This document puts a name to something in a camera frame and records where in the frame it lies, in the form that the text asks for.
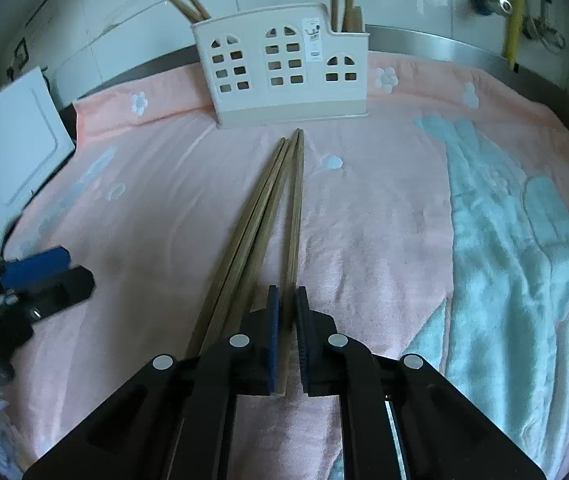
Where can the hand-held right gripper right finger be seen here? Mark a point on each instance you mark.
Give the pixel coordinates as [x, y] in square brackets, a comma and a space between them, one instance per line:
[304, 340]

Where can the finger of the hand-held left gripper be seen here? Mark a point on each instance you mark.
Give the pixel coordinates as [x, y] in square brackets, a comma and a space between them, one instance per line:
[34, 267]
[64, 290]

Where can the pink flower-print towel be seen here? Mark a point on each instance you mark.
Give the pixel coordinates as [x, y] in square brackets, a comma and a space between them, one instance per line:
[364, 235]

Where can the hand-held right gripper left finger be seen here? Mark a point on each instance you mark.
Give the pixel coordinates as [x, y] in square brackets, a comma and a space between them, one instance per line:
[274, 340]

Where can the white countertop appliance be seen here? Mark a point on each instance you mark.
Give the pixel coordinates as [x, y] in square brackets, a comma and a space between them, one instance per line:
[9, 160]

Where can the cream house-shaped utensil holder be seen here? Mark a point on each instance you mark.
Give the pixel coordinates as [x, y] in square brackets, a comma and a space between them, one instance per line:
[254, 110]

